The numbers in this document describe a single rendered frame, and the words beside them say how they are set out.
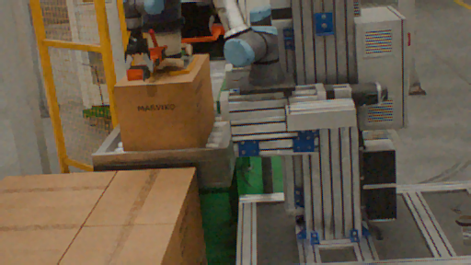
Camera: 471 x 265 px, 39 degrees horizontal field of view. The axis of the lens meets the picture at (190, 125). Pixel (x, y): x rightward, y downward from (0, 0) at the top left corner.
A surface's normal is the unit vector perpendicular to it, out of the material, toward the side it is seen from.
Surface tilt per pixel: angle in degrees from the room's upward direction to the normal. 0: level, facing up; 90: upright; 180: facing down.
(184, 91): 90
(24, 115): 90
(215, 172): 90
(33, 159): 90
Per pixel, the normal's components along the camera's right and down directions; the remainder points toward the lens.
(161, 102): -0.16, 0.33
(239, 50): -0.57, 0.43
